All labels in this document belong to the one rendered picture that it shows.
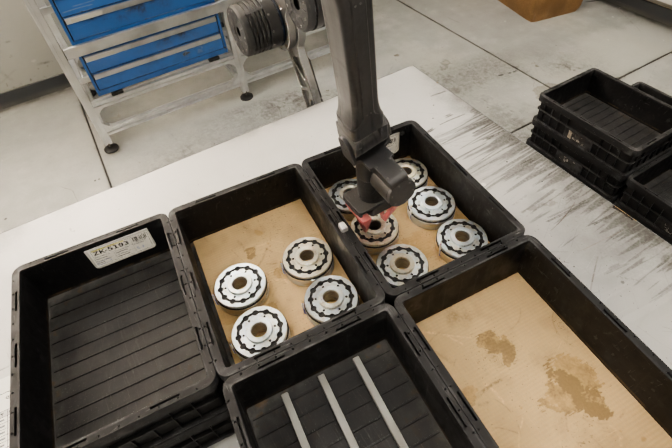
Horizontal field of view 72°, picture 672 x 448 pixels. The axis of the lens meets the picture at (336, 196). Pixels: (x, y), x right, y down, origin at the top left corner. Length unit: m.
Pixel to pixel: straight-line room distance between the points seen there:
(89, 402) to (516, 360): 0.74
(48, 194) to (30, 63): 1.06
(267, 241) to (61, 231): 0.64
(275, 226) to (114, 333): 0.38
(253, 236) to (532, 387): 0.61
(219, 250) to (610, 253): 0.90
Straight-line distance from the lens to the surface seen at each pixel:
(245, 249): 1.03
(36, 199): 2.83
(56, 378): 1.03
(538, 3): 3.67
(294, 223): 1.05
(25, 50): 3.55
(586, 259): 1.23
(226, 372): 0.79
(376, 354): 0.88
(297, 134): 1.49
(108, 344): 1.02
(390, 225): 0.99
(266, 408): 0.86
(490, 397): 0.87
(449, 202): 1.05
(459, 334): 0.90
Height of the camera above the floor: 1.63
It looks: 47 degrees down
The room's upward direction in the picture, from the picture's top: 6 degrees counter-clockwise
